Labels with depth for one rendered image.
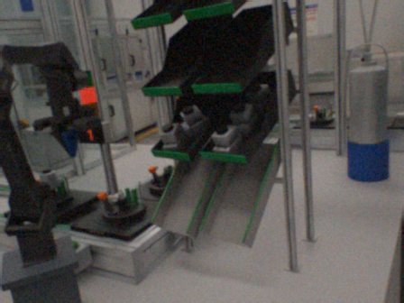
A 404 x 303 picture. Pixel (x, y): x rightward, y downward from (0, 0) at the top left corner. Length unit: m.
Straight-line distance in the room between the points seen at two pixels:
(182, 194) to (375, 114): 0.86
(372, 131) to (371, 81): 0.19
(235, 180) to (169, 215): 0.21
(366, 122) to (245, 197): 0.77
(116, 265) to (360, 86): 1.08
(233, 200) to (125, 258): 0.33
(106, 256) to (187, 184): 0.29
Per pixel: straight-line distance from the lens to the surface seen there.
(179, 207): 1.09
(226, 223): 1.01
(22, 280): 0.88
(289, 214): 1.04
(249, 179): 1.03
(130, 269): 1.11
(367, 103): 1.63
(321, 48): 8.29
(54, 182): 1.50
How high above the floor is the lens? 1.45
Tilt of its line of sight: 16 degrees down
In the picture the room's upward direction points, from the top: 7 degrees counter-clockwise
